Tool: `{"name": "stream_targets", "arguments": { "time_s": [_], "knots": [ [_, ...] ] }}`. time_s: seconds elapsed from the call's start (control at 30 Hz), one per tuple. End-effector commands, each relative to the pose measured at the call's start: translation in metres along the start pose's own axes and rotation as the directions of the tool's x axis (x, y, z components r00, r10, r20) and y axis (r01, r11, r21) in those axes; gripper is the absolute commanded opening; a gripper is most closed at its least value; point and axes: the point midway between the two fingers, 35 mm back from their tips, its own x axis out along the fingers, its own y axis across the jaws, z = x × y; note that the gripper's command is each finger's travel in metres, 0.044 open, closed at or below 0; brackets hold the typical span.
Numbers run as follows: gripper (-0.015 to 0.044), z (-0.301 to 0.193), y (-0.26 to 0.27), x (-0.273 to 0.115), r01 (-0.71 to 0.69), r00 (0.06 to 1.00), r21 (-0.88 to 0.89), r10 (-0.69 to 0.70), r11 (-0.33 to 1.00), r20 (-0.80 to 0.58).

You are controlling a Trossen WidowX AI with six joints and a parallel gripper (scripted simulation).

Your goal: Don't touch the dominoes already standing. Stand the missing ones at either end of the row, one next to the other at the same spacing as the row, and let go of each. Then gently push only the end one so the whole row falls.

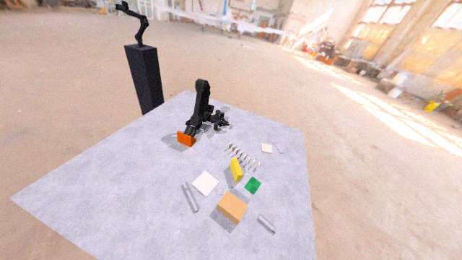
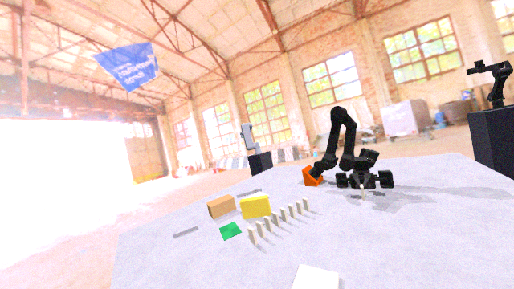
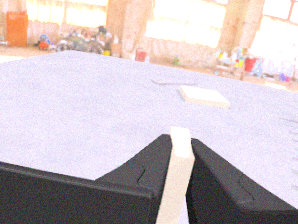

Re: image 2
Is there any green flat square tile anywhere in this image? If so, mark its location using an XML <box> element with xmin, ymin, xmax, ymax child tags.
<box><xmin>219</xmin><ymin>222</ymin><xmax>242</xmax><ymax>241</ymax></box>

